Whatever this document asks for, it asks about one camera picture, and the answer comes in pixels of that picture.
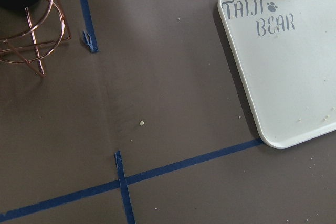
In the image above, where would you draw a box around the copper wire bottle rack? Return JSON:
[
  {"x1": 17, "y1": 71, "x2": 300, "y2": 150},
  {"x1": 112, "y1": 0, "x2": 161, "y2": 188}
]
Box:
[{"x1": 1, "y1": 0, "x2": 71, "y2": 77}]

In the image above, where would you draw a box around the white bear tray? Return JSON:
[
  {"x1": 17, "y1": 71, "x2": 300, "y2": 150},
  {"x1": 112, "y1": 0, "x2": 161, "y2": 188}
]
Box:
[{"x1": 217, "y1": 0, "x2": 335, "y2": 149}]

